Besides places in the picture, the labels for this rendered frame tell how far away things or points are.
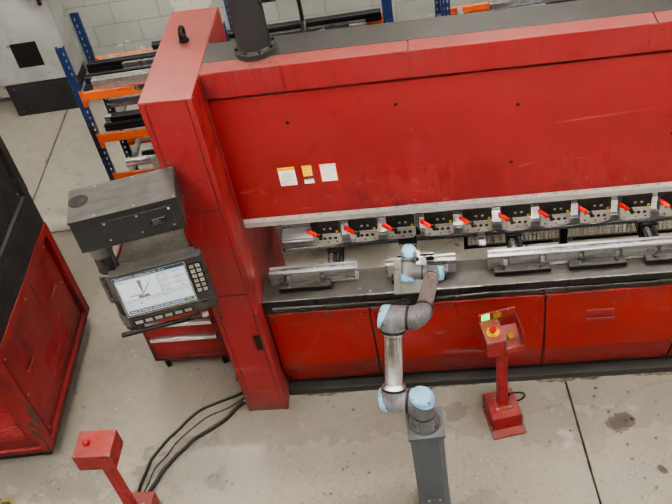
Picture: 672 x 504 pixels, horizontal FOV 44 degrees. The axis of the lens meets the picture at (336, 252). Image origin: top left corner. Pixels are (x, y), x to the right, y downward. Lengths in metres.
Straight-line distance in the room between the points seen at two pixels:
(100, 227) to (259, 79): 0.98
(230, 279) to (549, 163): 1.74
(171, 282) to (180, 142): 0.69
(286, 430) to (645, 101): 2.78
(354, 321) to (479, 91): 1.58
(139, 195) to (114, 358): 2.28
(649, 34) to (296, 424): 2.97
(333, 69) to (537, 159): 1.11
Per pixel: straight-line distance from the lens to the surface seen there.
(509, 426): 5.04
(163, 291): 4.12
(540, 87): 3.95
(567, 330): 4.93
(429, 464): 4.30
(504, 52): 3.81
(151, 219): 3.85
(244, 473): 5.09
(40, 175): 7.96
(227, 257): 4.32
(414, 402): 3.94
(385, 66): 3.80
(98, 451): 4.45
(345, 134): 4.02
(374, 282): 4.65
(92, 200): 3.94
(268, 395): 5.18
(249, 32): 3.84
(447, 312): 4.72
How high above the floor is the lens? 4.18
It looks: 43 degrees down
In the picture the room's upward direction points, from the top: 11 degrees counter-clockwise
